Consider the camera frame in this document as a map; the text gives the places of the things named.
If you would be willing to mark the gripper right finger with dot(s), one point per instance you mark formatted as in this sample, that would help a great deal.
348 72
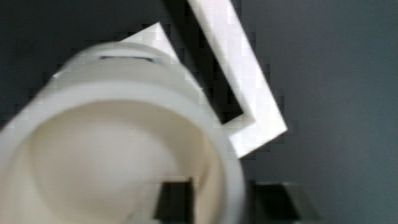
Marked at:
284 205

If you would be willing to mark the white right fence rail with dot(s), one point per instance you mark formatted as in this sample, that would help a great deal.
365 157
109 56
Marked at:
253 132

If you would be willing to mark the white front fence rail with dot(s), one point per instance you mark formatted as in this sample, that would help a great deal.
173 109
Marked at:
234 52

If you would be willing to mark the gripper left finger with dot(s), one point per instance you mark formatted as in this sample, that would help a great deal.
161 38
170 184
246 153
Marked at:
175 204

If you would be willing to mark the white fence rail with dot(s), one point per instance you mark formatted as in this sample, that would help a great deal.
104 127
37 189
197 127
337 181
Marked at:
253 132
234 52

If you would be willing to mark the white lamp shade cone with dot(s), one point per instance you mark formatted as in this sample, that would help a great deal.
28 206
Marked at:
117 132

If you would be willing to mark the white lamp base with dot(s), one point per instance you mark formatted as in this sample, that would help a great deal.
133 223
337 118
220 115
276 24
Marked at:
152 37

